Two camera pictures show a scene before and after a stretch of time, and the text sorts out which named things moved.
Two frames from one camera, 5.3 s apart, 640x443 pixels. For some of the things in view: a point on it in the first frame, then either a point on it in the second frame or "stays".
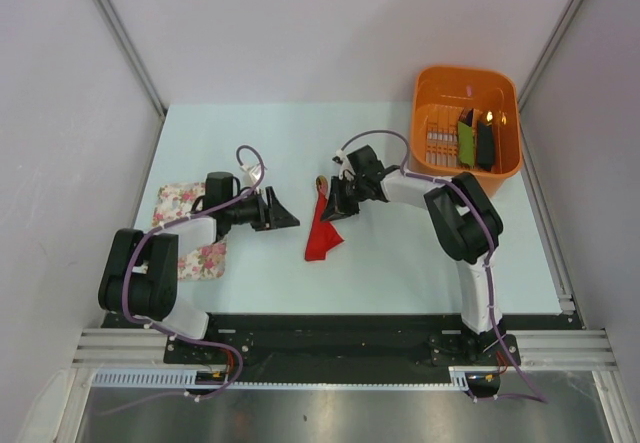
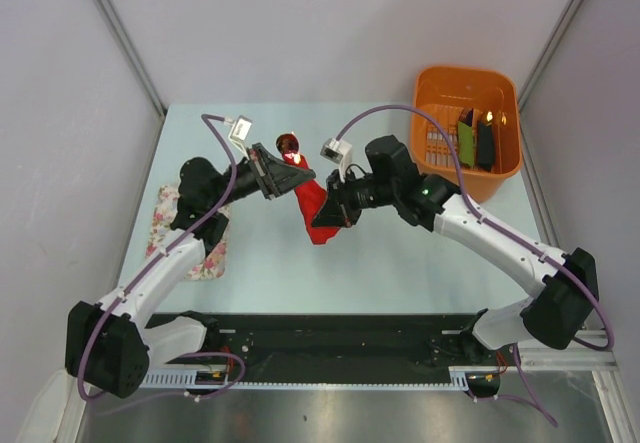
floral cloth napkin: [174, 201] stays
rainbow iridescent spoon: [322, 184] to [288, 144]
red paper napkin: [324, 235] to [311, 196]
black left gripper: [278, 216] to [272, 176]
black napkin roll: [485, 146] stays
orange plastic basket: [466, 120] stays
